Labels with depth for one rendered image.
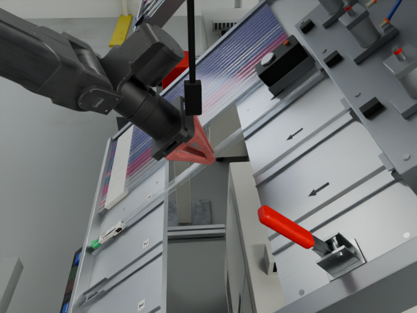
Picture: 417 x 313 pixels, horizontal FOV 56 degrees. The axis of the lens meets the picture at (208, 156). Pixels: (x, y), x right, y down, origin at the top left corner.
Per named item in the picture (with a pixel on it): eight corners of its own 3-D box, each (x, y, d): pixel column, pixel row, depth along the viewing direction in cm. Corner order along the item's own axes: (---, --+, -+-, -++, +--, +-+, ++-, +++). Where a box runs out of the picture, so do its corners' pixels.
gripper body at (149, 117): (188, 100, 62) (152, 71, 59) (191, 137, 54) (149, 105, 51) (161, 125, 65) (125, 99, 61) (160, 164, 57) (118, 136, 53)
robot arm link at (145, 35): (48, 56, 49) (72, 106, 46) (103, -14, 45) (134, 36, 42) (116, 81, 60) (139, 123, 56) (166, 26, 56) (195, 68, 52)
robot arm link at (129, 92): (92, 81, 56) (87, 100, 52) (123, 47, 54) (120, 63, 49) (131, 109, 60) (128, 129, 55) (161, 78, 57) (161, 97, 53)
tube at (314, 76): (96, 249, 74) (91, 247, 73) (97, 244, 75) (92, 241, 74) (323, 77, 55) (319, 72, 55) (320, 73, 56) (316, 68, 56)
